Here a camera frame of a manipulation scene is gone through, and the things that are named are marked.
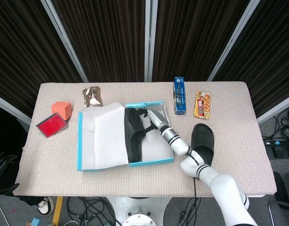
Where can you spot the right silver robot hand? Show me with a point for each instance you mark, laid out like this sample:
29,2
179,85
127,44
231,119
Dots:
158,120

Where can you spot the black rubber slipper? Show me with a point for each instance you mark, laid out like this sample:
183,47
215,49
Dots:
132,131
203,136

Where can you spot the light blue shoe box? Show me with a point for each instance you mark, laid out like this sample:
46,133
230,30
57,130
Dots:
106,141

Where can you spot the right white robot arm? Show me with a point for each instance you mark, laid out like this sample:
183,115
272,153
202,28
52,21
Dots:
224,188

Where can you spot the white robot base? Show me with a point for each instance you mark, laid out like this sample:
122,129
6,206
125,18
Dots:
137,212

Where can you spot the long blue wrap box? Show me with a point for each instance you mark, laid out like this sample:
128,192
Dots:
180,96

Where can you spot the black foot pedal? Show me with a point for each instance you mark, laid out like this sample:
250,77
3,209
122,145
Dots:
279,151

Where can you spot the yellow snack packet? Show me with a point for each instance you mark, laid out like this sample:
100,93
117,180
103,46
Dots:
202,106

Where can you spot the white black sneaker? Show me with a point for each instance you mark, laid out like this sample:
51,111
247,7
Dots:
44,207

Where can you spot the small blue floor block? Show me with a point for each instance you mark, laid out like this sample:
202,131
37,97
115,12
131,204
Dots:
36,222

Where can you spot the beige woven tablecloth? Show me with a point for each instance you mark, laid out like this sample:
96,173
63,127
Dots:
135,183

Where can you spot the brown foil snack bag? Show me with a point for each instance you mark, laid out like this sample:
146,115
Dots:
92,96

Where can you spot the red ink pad case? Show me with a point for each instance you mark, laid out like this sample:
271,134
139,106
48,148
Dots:
51,124

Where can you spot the dark brown pleated curtain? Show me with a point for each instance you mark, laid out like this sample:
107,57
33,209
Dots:
106,35
271,51
22,47
194,35

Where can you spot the orange foam block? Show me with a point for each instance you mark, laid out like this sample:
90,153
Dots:
62,109

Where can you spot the black power strip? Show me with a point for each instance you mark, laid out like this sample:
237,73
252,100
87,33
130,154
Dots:
277,142

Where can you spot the grey aluminium partition post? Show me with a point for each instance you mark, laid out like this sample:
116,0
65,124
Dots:
12,109
234,40
150,40
64,40
276,109

